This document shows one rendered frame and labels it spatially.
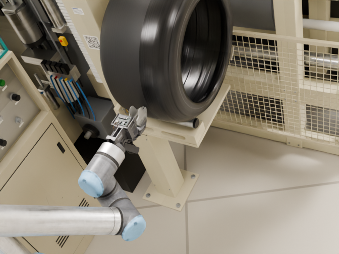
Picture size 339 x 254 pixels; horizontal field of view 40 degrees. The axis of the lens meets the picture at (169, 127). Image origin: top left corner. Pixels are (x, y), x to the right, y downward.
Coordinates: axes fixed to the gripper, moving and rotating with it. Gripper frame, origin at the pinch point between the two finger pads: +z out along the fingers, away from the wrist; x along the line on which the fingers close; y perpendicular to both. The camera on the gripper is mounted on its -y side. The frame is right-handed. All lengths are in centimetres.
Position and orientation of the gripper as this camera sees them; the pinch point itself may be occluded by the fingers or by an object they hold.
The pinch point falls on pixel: (144, 110)
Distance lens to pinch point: 170.9
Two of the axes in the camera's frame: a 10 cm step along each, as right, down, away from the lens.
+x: -8.6, -2.1, 4.6
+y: -2.3, -6.3, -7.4
